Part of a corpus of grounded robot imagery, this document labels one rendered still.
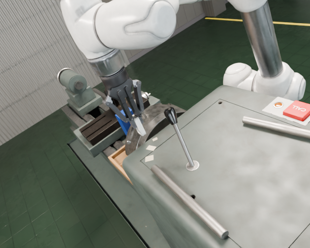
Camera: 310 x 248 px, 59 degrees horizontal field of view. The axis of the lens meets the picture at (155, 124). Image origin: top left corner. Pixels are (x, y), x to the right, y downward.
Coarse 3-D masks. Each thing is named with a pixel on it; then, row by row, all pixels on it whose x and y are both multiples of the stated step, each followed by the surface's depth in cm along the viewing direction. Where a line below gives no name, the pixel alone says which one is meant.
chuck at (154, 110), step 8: (160, 104) 110; (168, 104) 114; (152, 112) 105; (160, 112) 103; (144, 120) 103; (152, 120) 101; (144, 128) 101; (136, 136) 102; (128, 144) 106; (136, 144) 101; (128, 152) 107
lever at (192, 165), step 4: (176, 124) 73; (176, 128) 73; (176, 132) 73; (180, 132) 73; (180, 136) 73; (180, 140) 73; (184, 144) 73; (184, 148) 73; (188, 152) 73; (188, 156) 73; (188, 160) 74; (192, 160) 74; (188, 164) 75; (192, 164) 73; (196, 164) 74; (188, 168) 74; (192, 168) 73; (196, 168) 73
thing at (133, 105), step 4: (124, 88) 78; (128, 88) 79; (128, 92) 79; (128, 96) 80; (132, 96) 81; (128, 100) 82; (132, 100) 82; (132, 104) 82; (132, 108) 84; (136, 108) 83; (136, 112) 84; (140, 116) 84
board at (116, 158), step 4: (120, 148) 151; (124, 148) 151; (116, 152) 149; (120, 152) 150; (124, 152) 150; (112, 156) 148; (116, 156) 150; (120, 156) 148; (124, 156) 147; (112, 160) 145; (116, 160) 147; (120, 160) 146; (116, 164) 141; (120, 164) 143; (120, 168) 138; (124, 172) 134; (124, 176) 137; (128, 180) 134; (132, 184) 130
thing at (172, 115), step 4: (168, 108) 72; (172, 108) 72; (164, 112) 72; (168, 112) 72; (172, 112) 72; (168, 116) 72; (172, 116) 72; (176, 116) 73; (168, 120) 73; (172, 120) 72; (176, 120) 73; (172, 124) 73
